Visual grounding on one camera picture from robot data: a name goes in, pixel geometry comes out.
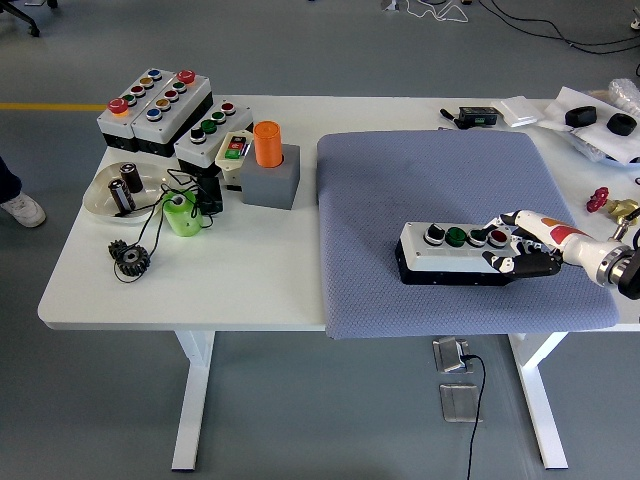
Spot brass valve with red handle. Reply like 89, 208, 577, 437
586, 187, 640, 221

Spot green plastic cylinder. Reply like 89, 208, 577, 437
161, 192, 204, 240

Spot cream red-green switch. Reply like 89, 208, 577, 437
215, 131, 253, 192

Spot dark cylindrical capacitor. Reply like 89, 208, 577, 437
119, 164, 146, 195
107, 179, 137, 213

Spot black screwdriver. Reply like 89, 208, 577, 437
439, 108, 470, 130

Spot person's leg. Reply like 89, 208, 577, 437
0, 157, 25, 201

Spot five-button box with mushroom button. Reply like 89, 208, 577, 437
131, 70, 215, 160
96, 68, 175, 155

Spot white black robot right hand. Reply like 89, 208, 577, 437
472, 209, 609, 281

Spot white wall switch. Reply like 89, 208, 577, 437
490, 95, 545, 128

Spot black floor power cable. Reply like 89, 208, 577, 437
462, 353, 487, 480

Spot thin black wire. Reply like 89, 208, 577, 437
112, 169, 218, 286

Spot closed metal floor plate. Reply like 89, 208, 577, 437
438, 382, 484, 424

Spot clear bubble wrap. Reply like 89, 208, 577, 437
607, 77, 640, 120

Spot grey block holder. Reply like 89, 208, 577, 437
240, 144, 302, 211

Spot shallow clear dish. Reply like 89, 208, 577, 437
82, 161, 173, 227

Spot black office chair base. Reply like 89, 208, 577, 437
0, 0, 41, 39

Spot person's white shoe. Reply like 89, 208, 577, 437
0, 193, 47, 229

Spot black floor cable bundle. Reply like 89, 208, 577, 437
479, 0, 640, 55

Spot black module with green terminal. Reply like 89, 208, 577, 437
458, 105, 499, 127

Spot white floor cable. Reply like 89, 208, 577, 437
404, 0, 471, 24

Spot grey-blue textured mat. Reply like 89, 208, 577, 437
315, 129, 620, 341

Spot black rubber ring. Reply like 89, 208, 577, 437
606, 113, 639, 136
564, 106, 599, 128

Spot small black box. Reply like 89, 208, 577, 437
196, 175, 225, 218

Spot large dark metal gear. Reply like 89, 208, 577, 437
115, 246, 153, 280

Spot orange cylinder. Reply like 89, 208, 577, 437
252, 121, 287, 170

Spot four-button control box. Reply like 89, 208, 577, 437
173, 100, 255, 180
395, 221, 524, 287

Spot open metal floor socket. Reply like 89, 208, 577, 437
432, 337, 474, 374

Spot white table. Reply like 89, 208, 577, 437
37, 95, 640, 471

